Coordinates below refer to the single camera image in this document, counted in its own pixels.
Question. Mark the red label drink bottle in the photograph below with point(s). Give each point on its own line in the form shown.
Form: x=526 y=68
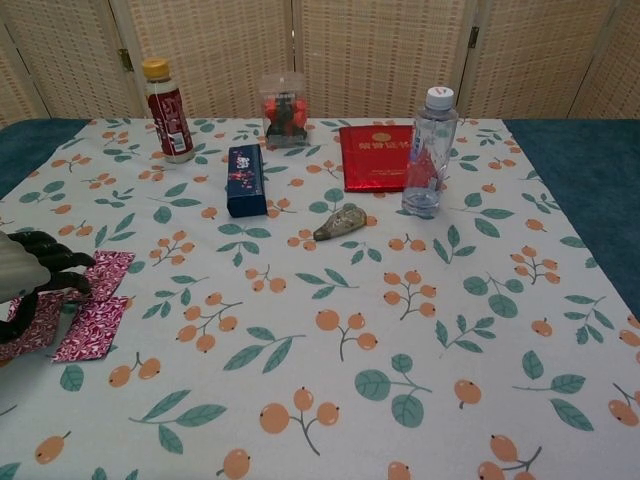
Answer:
x=170 y=125

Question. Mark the navy blue floral box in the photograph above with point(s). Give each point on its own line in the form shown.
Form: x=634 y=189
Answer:
x=245 y=185

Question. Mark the teal fabric table cover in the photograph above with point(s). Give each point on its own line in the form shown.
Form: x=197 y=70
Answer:
x=575 y=170

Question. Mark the floral orange berry tablecloth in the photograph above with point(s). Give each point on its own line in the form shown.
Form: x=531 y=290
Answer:
x=300 y=350

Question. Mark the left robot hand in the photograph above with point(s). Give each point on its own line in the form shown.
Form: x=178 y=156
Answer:
x=20 y=265

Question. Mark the clear plastic display box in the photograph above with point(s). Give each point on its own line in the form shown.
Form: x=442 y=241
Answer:
x=282 y=82

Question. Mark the clear plastic water bottle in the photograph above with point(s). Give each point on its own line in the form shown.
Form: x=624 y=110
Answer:
x=430 y=150

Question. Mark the woven bamboo screen panel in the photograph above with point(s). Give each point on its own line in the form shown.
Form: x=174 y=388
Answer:
x=210 y=50
x=5 y=100
x=65 y=60
x=627 y=75
x=540 y=60
x=380 y=60

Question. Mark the red honour certificate booklet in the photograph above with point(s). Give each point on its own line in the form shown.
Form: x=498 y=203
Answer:
x=372 y=160

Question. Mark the red black toy figure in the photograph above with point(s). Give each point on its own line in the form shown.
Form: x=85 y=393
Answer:
x=285 y=120

